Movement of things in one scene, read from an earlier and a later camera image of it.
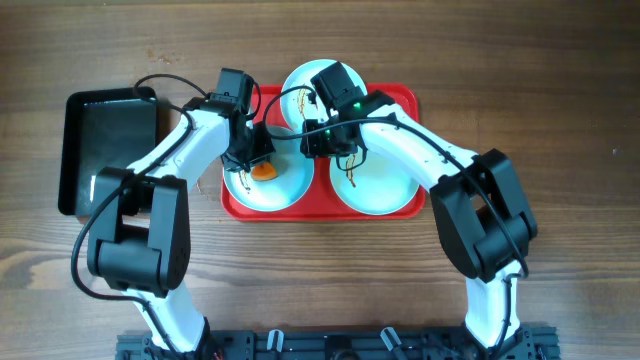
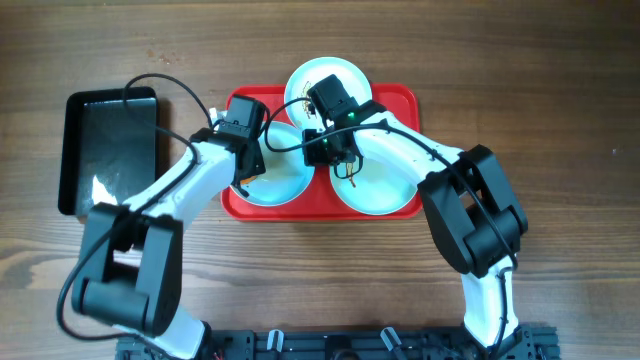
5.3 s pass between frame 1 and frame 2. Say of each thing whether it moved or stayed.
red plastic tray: stayed
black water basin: stayed
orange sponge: moved
